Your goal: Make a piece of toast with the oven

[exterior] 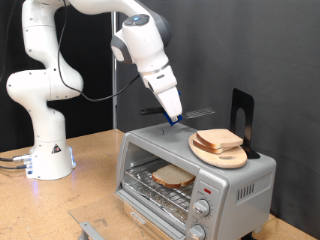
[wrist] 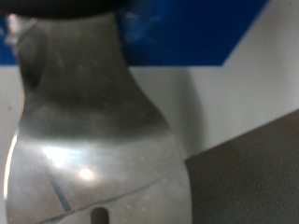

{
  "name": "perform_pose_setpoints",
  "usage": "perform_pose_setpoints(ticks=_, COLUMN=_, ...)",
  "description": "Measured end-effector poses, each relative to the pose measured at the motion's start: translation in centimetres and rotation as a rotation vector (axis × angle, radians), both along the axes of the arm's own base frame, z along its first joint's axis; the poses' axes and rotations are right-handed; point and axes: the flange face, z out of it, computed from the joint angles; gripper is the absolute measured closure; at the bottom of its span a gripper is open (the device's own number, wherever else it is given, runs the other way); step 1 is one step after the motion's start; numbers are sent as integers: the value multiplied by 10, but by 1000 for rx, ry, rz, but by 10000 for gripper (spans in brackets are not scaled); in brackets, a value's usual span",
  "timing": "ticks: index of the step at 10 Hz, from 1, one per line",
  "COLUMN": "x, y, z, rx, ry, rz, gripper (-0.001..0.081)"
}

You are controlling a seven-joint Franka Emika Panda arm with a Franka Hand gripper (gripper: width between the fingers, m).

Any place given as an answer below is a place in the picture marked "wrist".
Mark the metal spatula with blue block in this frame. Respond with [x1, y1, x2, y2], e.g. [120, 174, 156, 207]
[0, 0, 269, 224]

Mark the silver toaster oven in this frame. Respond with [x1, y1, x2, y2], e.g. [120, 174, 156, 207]
[0, 0, 299, 161]

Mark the dark grey backdrop panel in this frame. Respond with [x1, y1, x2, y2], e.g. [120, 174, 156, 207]
[184, 108, 299, 224]

